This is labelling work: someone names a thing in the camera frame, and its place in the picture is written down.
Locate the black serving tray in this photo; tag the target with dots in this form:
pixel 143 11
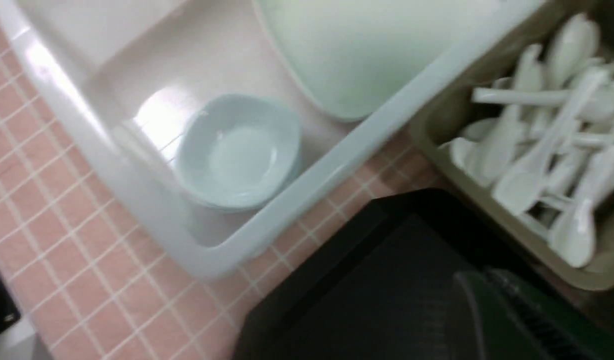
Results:
pixel 381 287

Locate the white bowl in tub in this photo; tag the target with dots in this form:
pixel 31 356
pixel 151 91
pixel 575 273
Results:
pixel 238 152

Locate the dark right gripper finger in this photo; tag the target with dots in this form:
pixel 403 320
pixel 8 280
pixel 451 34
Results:
pixel 497 315

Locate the white spoon upright centre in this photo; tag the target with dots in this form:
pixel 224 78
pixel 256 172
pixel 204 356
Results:
pixel 520 187

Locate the pink checkered tablecloth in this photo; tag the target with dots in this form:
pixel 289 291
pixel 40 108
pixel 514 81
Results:
pixel 96 286

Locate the olive green plastic bin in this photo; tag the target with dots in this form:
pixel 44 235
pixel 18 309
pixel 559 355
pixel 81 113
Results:
pixel 485 52

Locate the large white plastic tub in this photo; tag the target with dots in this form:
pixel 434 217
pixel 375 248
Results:
pixel 124 76

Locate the white square plate in tub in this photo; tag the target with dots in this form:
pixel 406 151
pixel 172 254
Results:
pixel 349 57

